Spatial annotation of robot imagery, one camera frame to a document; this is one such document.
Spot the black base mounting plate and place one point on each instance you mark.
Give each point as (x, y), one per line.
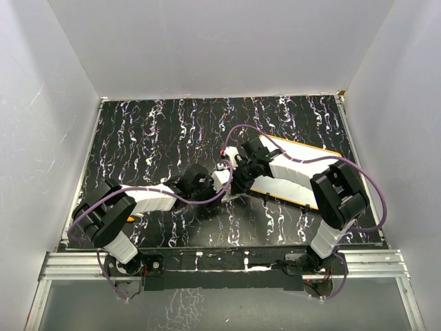
(285, 267)

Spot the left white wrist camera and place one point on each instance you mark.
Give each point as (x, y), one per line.
(220, 176)

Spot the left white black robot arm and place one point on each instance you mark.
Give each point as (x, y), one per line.
(102, 215)

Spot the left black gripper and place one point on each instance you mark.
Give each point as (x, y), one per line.
(213, 194)

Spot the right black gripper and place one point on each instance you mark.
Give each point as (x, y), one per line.
(240, 185)

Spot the aluminium frame rail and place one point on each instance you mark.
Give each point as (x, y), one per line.
(360, 264)

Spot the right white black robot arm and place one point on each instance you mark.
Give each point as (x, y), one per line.
(339, 195)

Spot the orange framed whiteboard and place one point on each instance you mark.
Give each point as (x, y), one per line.
(291, 181)

